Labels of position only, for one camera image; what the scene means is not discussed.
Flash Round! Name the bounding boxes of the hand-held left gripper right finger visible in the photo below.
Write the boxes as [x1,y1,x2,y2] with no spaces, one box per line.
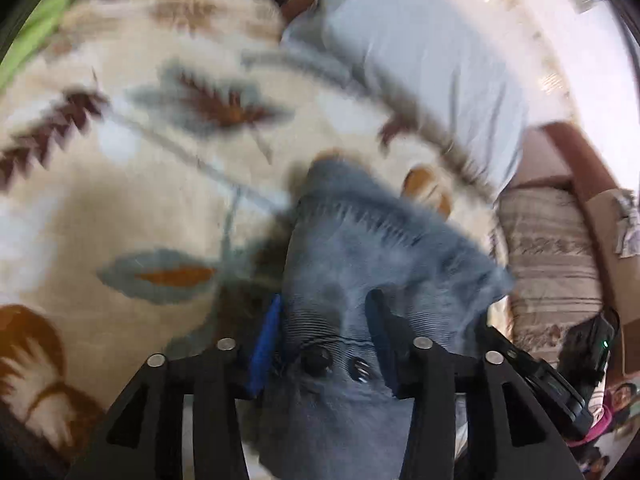
[364,289,586,480]

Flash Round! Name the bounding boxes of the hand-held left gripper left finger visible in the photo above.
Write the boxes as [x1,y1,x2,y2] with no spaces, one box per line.
[65,294,284,480]

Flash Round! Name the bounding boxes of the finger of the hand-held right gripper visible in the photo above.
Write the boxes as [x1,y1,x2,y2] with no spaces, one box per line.
[475,326,594,442]

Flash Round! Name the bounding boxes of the blue denim pants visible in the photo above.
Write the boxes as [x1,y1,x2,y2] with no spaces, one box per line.
[250,156,517,480]

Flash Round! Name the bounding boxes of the printed picture with figures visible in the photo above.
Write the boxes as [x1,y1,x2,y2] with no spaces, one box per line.
[570,381,640,480]

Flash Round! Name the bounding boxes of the striped floral pillow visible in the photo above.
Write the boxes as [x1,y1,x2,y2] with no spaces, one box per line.
[492,184,609,367]

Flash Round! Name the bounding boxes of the grey crumpled cloth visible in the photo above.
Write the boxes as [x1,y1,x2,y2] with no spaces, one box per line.
[612,192,640,261]

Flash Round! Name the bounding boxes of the leaf printed blanket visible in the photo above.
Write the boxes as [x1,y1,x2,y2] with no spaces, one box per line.
[0,0,506,480]

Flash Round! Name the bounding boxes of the grey blue pillow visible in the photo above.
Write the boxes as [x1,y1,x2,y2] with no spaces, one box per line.
[279,0,532,197]

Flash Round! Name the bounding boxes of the bright green cloth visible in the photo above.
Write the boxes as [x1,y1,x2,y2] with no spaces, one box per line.
[0,0,103,92]

